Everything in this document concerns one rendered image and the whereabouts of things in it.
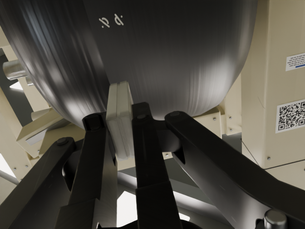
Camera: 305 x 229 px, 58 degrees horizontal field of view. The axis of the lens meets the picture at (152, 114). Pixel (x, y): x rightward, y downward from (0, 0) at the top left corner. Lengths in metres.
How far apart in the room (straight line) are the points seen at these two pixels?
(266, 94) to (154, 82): 0.34
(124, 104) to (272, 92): 0.48
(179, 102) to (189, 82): 0.04
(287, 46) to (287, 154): 0.28
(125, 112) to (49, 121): 0.90
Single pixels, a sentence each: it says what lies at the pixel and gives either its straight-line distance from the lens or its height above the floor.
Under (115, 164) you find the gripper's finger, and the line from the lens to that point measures 0.16.
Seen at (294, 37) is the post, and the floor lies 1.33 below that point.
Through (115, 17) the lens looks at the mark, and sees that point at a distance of 0.28.
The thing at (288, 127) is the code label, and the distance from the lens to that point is 0.70.
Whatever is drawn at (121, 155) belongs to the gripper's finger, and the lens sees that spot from 0.17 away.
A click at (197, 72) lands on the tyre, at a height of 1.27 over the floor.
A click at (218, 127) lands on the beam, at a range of 0.95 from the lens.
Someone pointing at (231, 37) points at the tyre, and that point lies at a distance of 0.33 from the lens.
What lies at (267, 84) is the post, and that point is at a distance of 0.61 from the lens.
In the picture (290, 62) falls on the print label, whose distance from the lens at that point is 0.61.
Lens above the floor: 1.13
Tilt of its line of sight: 32 degrees up
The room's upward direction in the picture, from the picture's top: 167 degrees clockwise
